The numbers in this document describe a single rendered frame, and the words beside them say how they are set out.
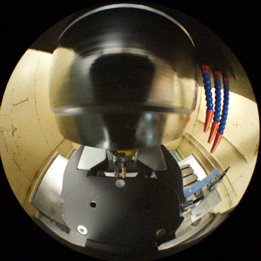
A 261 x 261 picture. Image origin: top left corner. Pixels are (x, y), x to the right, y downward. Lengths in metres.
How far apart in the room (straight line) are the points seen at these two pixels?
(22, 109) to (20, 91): 0.19
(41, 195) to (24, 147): 0.54
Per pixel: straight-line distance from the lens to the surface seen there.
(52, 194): 1.11
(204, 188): 0.49
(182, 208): 0.35
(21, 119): 1.03
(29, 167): 1.10
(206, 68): 0.17
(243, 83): 0.24
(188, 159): 1.25
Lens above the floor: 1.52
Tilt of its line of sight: 28 degrees down
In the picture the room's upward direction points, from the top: 2 degrees clockwise
